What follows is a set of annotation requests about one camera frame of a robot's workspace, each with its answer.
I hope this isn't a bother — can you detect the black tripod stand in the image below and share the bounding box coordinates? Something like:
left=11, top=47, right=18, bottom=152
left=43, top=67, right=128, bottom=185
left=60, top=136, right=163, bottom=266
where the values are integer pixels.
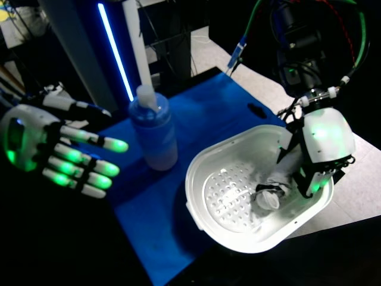
left=276, top=98, right=303, bottom=126

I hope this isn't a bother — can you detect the white perforated oval basket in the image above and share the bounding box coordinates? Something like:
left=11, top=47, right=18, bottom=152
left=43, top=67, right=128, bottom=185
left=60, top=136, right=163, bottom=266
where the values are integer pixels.
left=184, top=124, right=335, bottom=254

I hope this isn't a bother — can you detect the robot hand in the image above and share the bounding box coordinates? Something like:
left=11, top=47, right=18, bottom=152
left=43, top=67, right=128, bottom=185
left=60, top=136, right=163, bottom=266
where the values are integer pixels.
left=276, top=106, right=357, bottom=200
left=0, top=82, right=129, bottom=200

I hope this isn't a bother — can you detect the blue table mat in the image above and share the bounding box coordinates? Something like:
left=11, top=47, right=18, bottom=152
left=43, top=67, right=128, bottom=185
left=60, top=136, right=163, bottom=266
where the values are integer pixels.
left=98, top=73, right=295, bottom=285

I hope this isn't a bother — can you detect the grey white pillar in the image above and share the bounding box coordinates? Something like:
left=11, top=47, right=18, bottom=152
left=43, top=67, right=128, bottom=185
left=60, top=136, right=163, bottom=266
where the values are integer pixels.
left=38, top=0, right=118, bottom=113

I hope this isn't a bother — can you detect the red braided cable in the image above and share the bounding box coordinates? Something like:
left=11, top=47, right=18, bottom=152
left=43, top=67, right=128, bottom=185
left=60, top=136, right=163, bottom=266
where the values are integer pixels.
left=323, top=0, right=357, bottom=65

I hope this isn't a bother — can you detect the white upright post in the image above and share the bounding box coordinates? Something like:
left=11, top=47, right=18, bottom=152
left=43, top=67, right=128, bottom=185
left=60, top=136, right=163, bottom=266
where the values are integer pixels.
left=122, top=0, right=156, bottom=99

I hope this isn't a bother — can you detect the grey umbrella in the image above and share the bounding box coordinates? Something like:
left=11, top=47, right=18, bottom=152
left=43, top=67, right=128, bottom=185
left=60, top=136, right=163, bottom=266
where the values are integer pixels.
left=255, top=148, right=301, bottom=211

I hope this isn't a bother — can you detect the black metal rack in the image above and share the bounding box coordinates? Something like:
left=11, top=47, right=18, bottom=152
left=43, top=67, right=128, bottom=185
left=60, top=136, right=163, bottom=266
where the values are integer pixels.
left=138, top=0, right=193, bottom=89

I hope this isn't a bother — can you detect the blue sports water bottle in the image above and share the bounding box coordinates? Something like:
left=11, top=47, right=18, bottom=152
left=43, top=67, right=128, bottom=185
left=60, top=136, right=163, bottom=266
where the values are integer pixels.
left=128, top=84, right=179, bottom=172

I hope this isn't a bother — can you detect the blue LED light strip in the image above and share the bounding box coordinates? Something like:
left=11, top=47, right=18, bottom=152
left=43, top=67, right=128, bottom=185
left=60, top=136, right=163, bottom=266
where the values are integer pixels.
left=97, top=2, right=135, bottom=102

